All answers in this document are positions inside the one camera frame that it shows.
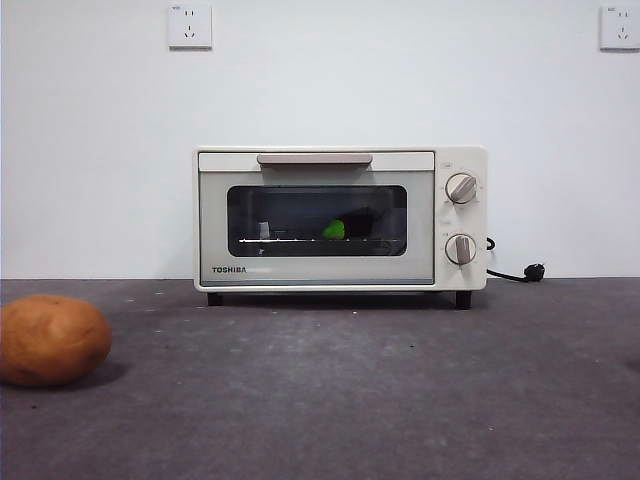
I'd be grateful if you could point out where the white wall socket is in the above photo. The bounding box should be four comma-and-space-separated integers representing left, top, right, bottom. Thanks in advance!
599, 4, 640, 52
167, 3, 214, 51

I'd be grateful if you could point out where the oven door with beige handle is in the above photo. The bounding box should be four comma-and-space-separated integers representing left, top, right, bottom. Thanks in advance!
198, 151, 436, 287

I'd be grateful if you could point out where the beige oven knob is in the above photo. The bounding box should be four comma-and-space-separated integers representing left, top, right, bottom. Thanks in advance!
443, 233, 480, 266
444, 172, 480, 205

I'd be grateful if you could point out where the purple eggplant with green stem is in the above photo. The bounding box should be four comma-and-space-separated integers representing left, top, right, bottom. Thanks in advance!
322, 204, 381, 240

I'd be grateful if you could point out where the black power cable with plug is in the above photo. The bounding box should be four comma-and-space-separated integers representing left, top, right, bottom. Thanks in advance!
484, 235, 549, 285

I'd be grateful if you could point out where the metal wire oven rack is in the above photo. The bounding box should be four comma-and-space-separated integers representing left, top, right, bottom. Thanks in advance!
238, 236, 404, 246

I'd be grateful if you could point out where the brown potato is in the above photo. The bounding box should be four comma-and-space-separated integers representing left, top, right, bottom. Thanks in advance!
0, 293, 114, 387

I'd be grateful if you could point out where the white toaster oven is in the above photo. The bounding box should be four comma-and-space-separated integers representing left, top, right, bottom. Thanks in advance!
192, 144, 489, 311

